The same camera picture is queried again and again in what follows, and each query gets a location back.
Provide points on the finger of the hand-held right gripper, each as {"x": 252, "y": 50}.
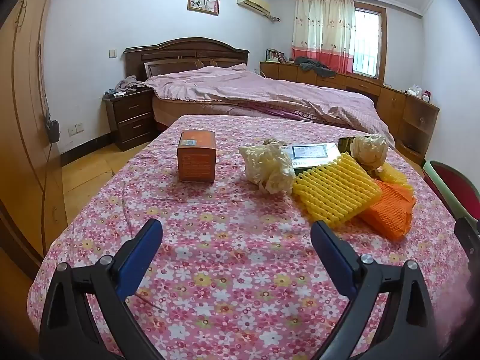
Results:
{"x": 465, "y": 240}

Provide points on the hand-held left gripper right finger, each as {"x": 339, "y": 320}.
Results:
{"x": 333, "y": 255}

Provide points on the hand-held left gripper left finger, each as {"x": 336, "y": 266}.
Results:
{"x": 137, "y": 258}

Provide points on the red bin with green rim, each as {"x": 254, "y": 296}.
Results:
{"x": 455, "y": 187}

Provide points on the large yellow foam fruit net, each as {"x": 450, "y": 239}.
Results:
{"x": 333, "y": 191}

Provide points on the orange foam fruit net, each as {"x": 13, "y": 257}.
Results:
{"x": 390, "y": 210}

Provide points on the small yellow foam fruit net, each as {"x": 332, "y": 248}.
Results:
{"x": 393, "y": 178}

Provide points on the white box with blue label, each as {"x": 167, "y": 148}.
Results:
{"x": 311, "y": 153}

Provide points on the small white foam fruit net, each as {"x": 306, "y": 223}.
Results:
{"x": 369, "y": 152}

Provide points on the large white foam fruit net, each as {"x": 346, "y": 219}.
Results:
{"x": 266, "y": 165}

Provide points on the orange cardboard box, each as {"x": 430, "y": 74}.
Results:
{"x": 197, "y": 161}

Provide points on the pink floral tablecloth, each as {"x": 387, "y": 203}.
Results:
{"x": 225, "y": 270}

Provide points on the dark wooden nightstand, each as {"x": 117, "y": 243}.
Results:
{"x": 131, "y": 120}

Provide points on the small red box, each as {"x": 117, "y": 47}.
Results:
{"x": 426, "y": 96}

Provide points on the long wooden cabinet unit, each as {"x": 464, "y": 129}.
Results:
{"x": 393, "y": 108}

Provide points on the bed base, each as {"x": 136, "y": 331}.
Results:
{"x": 168, "y": 112}

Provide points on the white tissue box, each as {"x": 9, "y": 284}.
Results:
{"x": 414, "y": 91}

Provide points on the pink clothes heap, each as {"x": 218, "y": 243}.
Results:
{"x": 129, "y": 83}

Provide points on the wooden wardrobe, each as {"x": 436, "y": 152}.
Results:
{"x": 26, "y": 120}

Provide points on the bed with pink blanket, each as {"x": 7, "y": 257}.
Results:
{"x": 262, "y": 90}

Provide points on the dark grey clothes heap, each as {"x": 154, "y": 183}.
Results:
{"x": 313, "y": 66}

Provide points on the row of books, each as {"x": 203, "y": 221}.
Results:
{"x": 277, "y": 57}

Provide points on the dark wooden headboard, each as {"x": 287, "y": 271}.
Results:
{"x": 180, "y": 54}

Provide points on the wooden framed window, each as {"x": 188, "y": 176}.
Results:
{"x": 369, "y": 41}

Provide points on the cream and red curtain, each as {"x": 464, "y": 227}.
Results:
{"x": 322, "y": 30}

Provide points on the white wall socket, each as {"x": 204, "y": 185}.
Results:
{"x": 75, "y": 129}

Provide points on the white wall switch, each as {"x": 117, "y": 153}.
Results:
{"x": 112, "y": 53}

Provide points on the wall air conditioner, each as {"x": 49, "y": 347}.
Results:
{"x": 253, "y": 2}

